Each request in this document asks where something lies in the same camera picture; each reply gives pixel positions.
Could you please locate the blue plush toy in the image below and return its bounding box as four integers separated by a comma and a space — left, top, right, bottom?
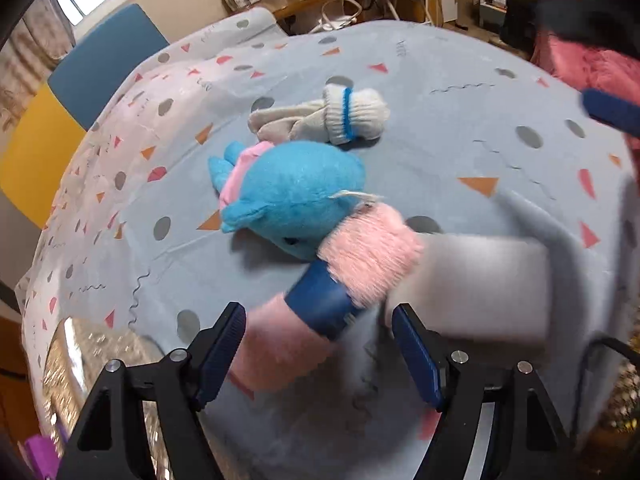
207, 141, 366, 261

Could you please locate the ornate gold tissue box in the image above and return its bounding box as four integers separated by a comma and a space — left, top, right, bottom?
42, 318, 174, 479

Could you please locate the white glove blue stripe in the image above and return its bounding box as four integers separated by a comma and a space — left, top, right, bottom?
247, 84, 390, 145

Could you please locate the purple cardboard box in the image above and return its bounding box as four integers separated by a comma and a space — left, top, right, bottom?
21, 434, 60, 480

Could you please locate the pink towel blue band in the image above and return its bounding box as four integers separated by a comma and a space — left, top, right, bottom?
230, 202, 423, 392

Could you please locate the beige patterned curtain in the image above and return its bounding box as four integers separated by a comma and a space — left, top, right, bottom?
1, 0, 75, 136

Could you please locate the grey yellow blue sofa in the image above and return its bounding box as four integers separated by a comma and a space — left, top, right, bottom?
1, 3, 168, 229

